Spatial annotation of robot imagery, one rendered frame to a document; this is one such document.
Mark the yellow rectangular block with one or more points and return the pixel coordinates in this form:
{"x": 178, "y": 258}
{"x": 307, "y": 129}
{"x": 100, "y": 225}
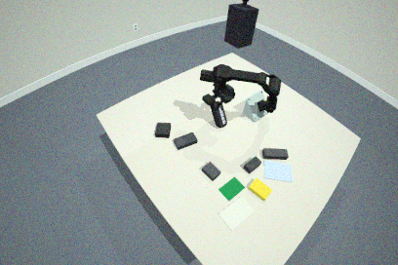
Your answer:
{"x": 260, "y": 189}

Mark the green flat rectangular block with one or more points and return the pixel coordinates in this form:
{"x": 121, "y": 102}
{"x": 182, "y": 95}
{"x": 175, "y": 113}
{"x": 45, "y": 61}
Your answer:
{"x": 231, "y": 188}

